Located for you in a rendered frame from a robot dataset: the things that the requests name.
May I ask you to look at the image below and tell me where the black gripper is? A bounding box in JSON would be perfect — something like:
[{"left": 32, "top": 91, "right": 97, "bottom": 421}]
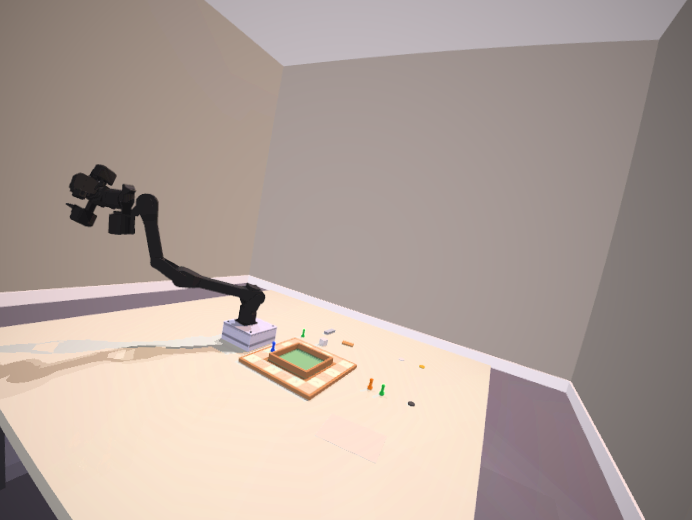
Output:
[{"left": 66, "top": 164, "right": 117, "bottom": 227}]

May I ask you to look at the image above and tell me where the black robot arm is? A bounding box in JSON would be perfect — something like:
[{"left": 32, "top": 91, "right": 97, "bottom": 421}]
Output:
[{"left": 69, "top": 172, "right": 265, "bottom": 326}]

